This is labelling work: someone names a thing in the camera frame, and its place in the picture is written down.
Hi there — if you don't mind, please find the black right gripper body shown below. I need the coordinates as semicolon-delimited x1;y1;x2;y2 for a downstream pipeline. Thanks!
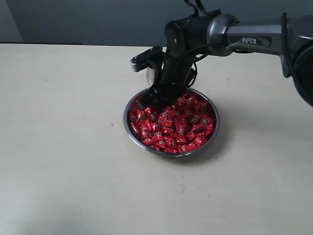
146;52;196;105

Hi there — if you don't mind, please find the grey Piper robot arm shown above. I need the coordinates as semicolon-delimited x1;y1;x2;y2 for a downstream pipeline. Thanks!
132;11;313;110

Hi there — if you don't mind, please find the metal bowl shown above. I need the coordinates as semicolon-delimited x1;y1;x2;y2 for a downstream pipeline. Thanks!
123;88;221;157

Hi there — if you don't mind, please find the stainless steel cup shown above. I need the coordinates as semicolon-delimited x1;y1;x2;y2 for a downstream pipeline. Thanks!
146;67;159;86

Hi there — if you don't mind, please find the red wrapped candy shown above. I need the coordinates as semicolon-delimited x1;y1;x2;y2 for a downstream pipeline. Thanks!
193;135;207;147
164;137;178;150
141;138;156;146
155;140;167;149
178;144;189;153

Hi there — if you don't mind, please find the black cable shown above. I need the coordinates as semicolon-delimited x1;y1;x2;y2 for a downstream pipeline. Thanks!
178;43;228;89

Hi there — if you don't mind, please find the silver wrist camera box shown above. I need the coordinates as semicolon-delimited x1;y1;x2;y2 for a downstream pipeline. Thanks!
130;46;164;72

